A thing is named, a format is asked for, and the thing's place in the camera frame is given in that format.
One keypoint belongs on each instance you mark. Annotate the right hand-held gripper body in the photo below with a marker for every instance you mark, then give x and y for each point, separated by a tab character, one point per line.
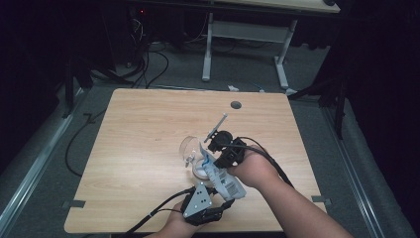
231	150

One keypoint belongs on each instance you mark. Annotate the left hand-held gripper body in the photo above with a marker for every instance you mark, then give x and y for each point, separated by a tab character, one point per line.
198	205

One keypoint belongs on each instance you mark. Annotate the white and blue milk pouch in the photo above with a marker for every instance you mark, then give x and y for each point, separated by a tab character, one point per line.
224	183

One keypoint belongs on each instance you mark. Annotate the clear glass jar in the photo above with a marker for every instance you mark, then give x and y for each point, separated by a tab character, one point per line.
188	148

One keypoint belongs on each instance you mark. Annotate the person's left hand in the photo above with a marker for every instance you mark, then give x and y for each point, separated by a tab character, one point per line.
178	224

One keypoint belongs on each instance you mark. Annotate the person's right hand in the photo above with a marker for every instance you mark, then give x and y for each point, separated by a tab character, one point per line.
256	168

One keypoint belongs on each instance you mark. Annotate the white paper scrap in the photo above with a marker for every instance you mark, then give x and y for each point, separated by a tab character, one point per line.
232	88

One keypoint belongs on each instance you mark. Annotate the grey tape strip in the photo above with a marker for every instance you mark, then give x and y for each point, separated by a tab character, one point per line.
74	204
320	199

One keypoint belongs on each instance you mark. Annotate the black tripod stand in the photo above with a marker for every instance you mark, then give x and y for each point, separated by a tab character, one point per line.
338	99

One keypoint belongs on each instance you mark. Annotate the white desk with metal frame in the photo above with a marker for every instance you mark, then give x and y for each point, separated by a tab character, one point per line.
247	31

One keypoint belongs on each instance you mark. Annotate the metal floor rail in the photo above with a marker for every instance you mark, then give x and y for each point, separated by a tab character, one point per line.
353	172
36	162

